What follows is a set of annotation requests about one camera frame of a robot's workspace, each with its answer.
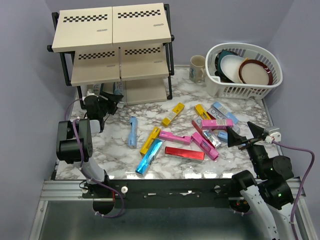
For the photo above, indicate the light blue toothpaste box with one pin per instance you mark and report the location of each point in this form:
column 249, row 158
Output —
column 132, row 137

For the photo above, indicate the dark teal bowl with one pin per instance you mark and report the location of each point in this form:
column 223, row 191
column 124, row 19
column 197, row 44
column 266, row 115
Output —
column 220, row 56

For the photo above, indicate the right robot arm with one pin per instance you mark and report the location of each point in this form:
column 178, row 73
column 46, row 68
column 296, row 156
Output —
column 268, row 194

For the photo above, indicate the blue box near right gripper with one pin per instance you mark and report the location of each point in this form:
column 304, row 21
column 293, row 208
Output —
column 223, row 136

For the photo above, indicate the yellow toothpaste box lower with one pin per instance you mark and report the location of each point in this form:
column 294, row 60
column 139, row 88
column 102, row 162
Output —
column 152, row 136

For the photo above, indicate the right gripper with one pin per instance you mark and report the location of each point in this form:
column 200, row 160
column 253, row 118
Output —
column 233, row 138

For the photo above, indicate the metallic blue toothpaste box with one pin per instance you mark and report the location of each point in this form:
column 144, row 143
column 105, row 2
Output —
column 95, row 88
column 119, row 88
column 150, row 155

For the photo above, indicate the light blue box far right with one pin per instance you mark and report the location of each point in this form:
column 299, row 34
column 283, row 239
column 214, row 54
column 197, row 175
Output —
column 225, row 112

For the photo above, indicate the white plastic dish basket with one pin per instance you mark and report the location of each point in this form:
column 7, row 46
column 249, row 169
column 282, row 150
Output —
column 217, row 88

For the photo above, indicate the red metallic toothpaste box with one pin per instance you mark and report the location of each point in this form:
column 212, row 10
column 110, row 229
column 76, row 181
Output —
column 184, row 153

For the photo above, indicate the pink toothpaste box diagonal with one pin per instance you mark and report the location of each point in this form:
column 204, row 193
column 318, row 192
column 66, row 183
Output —
column 209, row 150

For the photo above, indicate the yellow toothpaste box right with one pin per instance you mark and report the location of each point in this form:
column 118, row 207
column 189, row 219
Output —
column 201, row 112

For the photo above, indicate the silver foil toothpaste box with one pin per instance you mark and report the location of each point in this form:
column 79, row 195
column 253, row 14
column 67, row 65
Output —
column 212, row 138

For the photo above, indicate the pink toothpaste box long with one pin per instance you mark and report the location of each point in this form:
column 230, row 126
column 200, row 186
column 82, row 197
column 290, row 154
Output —
column 169, row 136

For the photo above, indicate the pink toothpaste box upper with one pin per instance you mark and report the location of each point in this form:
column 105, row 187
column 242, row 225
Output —
column 216, row 124

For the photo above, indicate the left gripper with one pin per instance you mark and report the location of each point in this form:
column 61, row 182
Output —
column 114, row 98

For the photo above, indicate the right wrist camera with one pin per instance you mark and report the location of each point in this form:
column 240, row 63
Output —
column 271, row 134

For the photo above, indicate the cream ceramic mug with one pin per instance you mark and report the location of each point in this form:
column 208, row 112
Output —
column 197, row 71

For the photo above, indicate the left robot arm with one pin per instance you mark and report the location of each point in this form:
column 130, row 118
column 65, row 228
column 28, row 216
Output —
column 74, row 143

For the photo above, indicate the silver blue toothpaste box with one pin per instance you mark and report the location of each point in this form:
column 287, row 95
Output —
column 215, row 114

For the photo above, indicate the black base bar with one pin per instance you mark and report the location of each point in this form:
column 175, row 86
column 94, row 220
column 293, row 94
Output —
column 176, row 193

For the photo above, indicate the yellow toothpaste box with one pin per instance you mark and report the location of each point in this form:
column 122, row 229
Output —
column 152, row 136
column 201, row 112
column 173, row 114

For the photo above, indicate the yellow toothpaste box middle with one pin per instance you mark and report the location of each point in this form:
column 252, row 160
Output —
column 173, row 114

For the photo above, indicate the red rimmed plate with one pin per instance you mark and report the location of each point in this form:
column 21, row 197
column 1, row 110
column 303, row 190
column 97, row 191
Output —
column 254, row 72

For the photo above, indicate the beige three-tier shelf rack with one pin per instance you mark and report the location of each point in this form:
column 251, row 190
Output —
column 104, row 45

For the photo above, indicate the white plate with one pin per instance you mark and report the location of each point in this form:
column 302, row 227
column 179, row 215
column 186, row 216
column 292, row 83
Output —
column 230, row 65

